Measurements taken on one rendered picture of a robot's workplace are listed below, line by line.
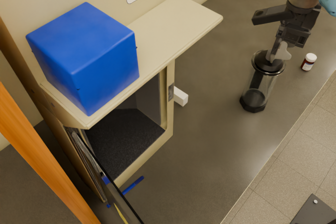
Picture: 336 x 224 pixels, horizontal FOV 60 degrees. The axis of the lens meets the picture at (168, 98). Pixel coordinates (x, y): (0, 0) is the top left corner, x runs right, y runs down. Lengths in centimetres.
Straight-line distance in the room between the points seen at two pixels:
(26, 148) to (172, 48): 26
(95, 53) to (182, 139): 72
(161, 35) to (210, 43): 86
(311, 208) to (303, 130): 57
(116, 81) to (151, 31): 15
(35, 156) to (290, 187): 185
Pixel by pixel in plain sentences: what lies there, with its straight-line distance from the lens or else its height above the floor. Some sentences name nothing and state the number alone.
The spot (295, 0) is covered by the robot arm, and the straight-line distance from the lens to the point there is 83.
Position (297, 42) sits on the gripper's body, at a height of 129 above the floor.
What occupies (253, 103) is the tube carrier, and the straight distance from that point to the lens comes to 110.
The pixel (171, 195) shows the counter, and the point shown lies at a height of 94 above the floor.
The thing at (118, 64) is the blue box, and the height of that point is 157.
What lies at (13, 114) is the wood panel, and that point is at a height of 158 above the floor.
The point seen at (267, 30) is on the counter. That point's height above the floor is 94.
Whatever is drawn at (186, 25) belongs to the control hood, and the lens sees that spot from 53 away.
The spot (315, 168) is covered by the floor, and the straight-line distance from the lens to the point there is 224.
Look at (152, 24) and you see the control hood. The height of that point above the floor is 151.
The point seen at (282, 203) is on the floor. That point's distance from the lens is 206.
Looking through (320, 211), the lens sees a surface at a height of 2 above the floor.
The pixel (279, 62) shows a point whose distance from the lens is 99.
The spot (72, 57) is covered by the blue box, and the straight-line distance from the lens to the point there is 36.
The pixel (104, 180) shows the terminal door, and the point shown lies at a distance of 50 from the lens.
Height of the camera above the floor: 184
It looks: 53 degrees down
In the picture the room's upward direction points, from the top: straight up
